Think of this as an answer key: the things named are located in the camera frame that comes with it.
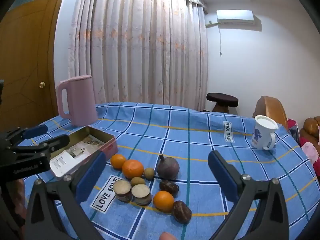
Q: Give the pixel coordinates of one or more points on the green-tan small fruit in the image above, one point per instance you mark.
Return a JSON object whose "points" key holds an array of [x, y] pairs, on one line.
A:
{"points": [[136, 181]]}

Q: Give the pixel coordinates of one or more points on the large orange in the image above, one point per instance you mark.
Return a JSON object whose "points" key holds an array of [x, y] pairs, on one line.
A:
{"points": [[132, 169]]}

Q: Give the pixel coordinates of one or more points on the brown wooden door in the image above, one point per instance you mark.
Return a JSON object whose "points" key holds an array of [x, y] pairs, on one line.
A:
{"points": [[27, 60]]}

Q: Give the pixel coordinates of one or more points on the purple onion-shaped fruit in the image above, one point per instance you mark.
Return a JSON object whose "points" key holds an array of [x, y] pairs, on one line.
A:
{"points": [[168, 168]]}

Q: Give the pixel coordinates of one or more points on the pink plastic pitcher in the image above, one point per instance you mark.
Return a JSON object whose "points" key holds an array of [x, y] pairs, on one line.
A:
{"points": [[80, 99]]}

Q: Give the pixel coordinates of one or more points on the cut brown fruit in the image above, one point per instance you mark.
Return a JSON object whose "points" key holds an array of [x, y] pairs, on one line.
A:
{"points": [[141, 194], [122, 189]]}

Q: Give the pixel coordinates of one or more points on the dark brown fruit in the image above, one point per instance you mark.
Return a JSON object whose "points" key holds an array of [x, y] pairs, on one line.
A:
{"points": [[169, 187], [181, 212]]}

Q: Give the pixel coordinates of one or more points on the pink cloth on sofa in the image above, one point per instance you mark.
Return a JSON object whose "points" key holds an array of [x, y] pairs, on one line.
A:
{"points": [[312, 155]]}

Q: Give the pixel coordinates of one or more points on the dark round stool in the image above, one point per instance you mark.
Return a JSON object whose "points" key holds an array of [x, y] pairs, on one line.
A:
{"points": [[223, 102]]}

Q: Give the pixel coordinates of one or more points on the brown wooden chair back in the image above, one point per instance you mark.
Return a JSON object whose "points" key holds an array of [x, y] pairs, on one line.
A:
{"points": [[272, 108]]}

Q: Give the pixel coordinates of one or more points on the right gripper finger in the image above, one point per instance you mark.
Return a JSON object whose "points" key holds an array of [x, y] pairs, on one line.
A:
{"points": [[46, 147], [19, 134]]}

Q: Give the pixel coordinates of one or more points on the fingertip at bottom edge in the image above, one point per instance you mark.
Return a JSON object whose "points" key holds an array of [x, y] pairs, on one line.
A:
{"points": [[167, 236]]}

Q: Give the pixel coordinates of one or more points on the small orange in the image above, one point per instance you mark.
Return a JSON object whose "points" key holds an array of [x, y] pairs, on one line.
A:
{"points": [[117, 161]]}

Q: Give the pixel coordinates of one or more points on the paper leaflet in tin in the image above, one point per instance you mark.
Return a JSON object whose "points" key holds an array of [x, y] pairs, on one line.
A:
{"points": [[69, 160]]}

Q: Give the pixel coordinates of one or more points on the pink floral curtain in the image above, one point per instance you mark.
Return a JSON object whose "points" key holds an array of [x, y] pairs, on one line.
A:
{"points": [[150, 51]]}

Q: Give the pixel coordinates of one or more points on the white air conditioner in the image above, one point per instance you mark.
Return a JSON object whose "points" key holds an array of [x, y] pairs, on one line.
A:
{"points": [[233, 17]]}

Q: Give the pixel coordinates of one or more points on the pink metal tin box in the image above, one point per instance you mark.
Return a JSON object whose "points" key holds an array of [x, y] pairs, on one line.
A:
{"points": [[109, 147]]}

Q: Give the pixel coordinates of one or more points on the blue checked tablecloth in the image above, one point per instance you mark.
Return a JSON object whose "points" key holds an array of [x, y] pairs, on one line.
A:
{"points": [[144, 131]]}

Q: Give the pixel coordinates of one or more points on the white printed mug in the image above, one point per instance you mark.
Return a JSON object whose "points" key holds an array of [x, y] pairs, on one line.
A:
{"points": [[264, 137]]}

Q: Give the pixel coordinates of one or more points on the brass door knob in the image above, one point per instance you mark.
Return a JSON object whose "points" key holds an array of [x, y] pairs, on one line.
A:
{"points": [[42, 84]]}

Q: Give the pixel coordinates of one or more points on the brown leather sofa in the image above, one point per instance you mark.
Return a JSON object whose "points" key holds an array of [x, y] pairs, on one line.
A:
{"points": [[310, 130]]}

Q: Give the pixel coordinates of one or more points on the dark brown fruit front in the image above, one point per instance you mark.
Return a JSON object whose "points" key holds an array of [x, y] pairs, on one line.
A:
{"points": [[181, 212]]}

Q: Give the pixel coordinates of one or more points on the small tan round fruit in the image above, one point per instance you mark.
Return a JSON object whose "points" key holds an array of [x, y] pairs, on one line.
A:
{"points": [[149, 173]]}

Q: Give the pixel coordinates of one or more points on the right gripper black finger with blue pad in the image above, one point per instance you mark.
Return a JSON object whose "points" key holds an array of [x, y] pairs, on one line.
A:
{"points": [[43, 220], [270, 220]]}

